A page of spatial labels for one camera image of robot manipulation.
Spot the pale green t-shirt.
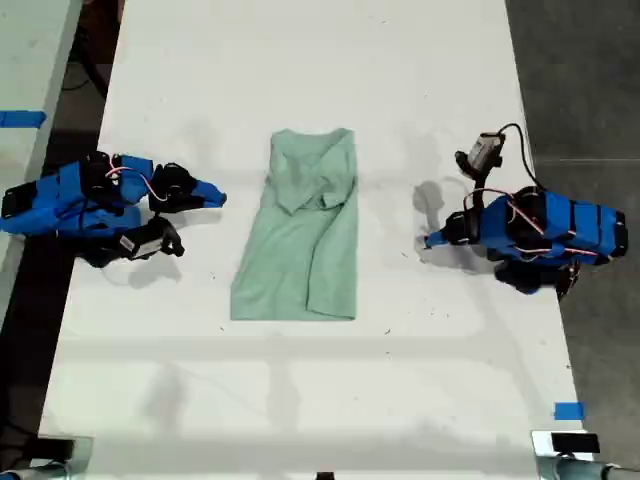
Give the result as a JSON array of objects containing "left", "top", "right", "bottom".
[{"left": 229, "top": 127, "right": 359, "bottom": 323}]

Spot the long blue tape strip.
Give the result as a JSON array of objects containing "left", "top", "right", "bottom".
[{"left": 0, "top": 109, "right": 48, "bottom": 129}]

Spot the short blue tape strip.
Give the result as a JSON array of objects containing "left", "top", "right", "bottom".
[{"left": 553, "top": 401, "right": 586, "bottom": 422}]

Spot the grey metal pipe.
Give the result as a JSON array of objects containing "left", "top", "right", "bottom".
[{"left": 538, "top": 455, "right": 640, "bottom": 480}]

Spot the black camera stalk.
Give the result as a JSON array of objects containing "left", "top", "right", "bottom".
[{"left": 464, "top": 168, "right": 496, "bottom": 214}]

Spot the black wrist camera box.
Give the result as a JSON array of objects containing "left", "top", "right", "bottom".
[{"left": 119, "top": 219, "right": 186, "bottom": 262}]

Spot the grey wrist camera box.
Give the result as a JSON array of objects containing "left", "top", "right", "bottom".
[{"left": 454, "top": 131, "right": 505, "bottom": 177}]

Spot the black floor cable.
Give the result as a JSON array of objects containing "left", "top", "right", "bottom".
[{"left": 60, "top": 47, "right": 110, "bottom": 100}]

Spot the black box on metal bracket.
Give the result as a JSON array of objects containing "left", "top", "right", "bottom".
[{"left": 549, "top": 432, "right": 601, "bottom": 454}]

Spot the black box with cables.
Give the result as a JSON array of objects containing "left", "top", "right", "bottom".
[{"left": 23, "top": 436, "right": 77, "bottom": 465}]

